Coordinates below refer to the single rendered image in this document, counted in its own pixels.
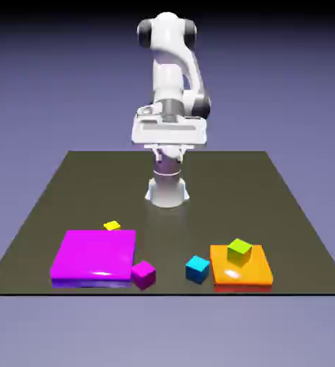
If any small magenta cube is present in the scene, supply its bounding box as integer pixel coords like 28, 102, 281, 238
131, 259, 157, 291

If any small green cube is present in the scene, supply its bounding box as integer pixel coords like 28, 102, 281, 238
227, 237, 253, 267

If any large orange box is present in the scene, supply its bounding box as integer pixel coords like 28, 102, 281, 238
209, 244, 274, 293

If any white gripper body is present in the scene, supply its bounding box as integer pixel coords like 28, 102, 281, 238
131, 113, 208, 151

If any large magenta box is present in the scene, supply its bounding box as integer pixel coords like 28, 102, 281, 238
49, 229, 137, 289

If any small cyan cube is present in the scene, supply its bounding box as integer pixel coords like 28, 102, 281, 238
184, 254, 211, 285

